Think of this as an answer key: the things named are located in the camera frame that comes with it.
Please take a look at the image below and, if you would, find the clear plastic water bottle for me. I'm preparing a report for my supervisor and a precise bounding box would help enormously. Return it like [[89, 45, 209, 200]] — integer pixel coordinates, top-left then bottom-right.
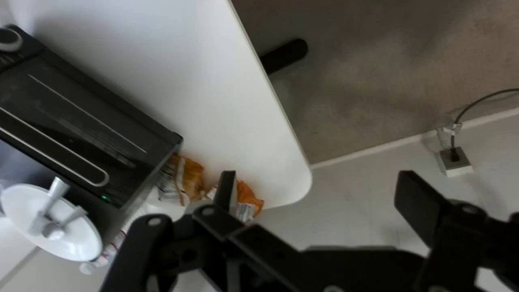
[[79, 237, 126, 276]]

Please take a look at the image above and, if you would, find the white wall socket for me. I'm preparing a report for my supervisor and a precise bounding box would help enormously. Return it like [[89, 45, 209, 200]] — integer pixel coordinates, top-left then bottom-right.
[[436, 144, 475, 178]]

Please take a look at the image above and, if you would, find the white plate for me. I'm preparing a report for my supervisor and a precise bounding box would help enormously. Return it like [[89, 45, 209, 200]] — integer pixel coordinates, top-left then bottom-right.
[[0, 183, 104, 264]]

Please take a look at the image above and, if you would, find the orange snack packet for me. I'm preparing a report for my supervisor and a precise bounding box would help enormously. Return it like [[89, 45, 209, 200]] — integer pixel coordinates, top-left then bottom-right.
[[232, 178, 266, 224], [159, 152, 208, 208]]

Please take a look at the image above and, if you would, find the black toaster oven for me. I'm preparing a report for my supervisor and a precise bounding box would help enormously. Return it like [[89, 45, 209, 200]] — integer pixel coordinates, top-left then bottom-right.
[[0, 23, 185, 250]]

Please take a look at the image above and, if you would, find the black wall plug cable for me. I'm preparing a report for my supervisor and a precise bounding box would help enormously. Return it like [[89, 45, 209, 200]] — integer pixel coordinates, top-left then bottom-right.
[[444, 88, 519, 164]]

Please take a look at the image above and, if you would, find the white plastic fork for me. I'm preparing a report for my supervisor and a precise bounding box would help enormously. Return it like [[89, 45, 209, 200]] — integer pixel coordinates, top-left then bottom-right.
[[40, 204, 91, 240], [31, 175, 73, 235]]

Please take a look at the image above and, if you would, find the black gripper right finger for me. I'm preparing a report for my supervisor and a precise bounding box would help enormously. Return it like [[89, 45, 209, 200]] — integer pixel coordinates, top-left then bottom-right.
[[392, 169, 474, 250]]

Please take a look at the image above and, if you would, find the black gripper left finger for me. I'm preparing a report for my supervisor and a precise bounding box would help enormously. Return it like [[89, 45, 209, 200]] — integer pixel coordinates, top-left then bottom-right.
[[214, 170, 238, 214]]

